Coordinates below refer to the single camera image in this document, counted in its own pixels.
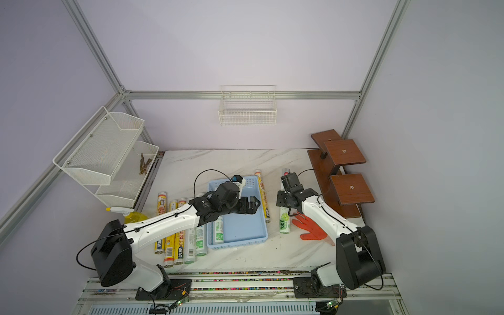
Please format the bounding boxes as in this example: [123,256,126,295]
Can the white green grape wrap roll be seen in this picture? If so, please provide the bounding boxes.
[279,168,291,234]

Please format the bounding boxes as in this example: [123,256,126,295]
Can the yellow blue label wrap roll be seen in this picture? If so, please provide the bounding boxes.
[173,197,188,265]

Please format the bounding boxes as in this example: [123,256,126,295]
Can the yellow icon wrap roll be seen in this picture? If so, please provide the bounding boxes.
[154,192,168,255]

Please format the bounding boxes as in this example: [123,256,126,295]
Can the yellow red chef wrap roll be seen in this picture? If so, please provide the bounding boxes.
[163,233,177,269]

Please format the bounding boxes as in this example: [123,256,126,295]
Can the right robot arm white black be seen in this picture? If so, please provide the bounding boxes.
[276,173,386,290]

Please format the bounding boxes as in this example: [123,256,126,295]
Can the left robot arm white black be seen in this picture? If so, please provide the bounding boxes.
[91,179,261,292]

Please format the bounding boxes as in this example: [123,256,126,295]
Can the brown clips in basket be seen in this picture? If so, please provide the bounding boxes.
[139,154,152,175]

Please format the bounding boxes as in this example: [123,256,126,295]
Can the lower white mesh shelf basket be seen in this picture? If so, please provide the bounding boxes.
[94,141,159,208]

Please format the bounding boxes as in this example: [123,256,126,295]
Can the white mesh shelf basket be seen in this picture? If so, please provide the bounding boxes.
[94,141,159,208]
[52,107,144,186]

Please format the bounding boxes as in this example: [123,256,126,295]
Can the upper white mesh shelf basket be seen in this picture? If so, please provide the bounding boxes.
[52,107,144,186]

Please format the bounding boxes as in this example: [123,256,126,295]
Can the red rubber glove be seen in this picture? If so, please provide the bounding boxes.
[291,213,328,241]

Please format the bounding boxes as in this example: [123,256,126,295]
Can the brown wooden tiered stand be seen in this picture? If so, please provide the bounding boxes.
[308,129,375,219]

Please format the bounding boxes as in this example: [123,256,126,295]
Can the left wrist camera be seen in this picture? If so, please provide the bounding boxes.
[231,175,246,189]

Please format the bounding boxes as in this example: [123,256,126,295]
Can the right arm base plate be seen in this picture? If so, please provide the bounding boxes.
[293,277,347,299]

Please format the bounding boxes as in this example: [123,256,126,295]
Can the white wire wall basket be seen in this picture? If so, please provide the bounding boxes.
[218,85,278,126]

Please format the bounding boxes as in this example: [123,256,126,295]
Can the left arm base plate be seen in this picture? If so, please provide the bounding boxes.
[135,279,192,301]

